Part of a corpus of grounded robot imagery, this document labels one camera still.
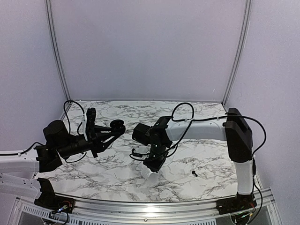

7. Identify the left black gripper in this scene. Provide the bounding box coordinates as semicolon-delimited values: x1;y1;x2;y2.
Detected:
57;125;120;158

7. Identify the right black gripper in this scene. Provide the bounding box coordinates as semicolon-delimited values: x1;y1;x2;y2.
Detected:
143;142;169;172

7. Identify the black earbud charging case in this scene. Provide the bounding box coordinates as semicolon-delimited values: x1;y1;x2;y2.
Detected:
110;119;126;133

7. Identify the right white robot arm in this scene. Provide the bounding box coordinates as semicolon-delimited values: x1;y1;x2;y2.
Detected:
130;108;254;210

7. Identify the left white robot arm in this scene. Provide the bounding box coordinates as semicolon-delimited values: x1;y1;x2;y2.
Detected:
0;120;126;209

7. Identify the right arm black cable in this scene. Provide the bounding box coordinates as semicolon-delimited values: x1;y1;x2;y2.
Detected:
130;102;268;225

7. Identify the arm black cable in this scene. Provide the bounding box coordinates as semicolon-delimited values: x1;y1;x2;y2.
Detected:
0;100;89;163
130;102;268;225

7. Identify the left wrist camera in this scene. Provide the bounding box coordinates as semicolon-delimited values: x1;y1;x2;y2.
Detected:
82;107;96;141

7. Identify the aluminium front frame rail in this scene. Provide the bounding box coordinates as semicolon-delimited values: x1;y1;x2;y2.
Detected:
8;189;282;225

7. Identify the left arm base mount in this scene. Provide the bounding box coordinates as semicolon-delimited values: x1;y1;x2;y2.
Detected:
34;178;75;213

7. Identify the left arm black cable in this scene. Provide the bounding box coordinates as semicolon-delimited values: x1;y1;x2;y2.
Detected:
0;100;89;163

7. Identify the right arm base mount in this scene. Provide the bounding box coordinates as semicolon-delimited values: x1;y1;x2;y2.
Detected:
216;192;257;215

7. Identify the left aluminium corner post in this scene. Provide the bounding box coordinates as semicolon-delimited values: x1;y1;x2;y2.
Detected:
45;0;71;100

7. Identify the aluminium corner post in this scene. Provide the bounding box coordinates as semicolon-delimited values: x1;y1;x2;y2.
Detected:
45;0;71;100
221;0;253;106

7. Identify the right aluminium corner post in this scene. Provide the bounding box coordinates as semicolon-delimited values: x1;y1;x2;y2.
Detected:
221;0;253;106

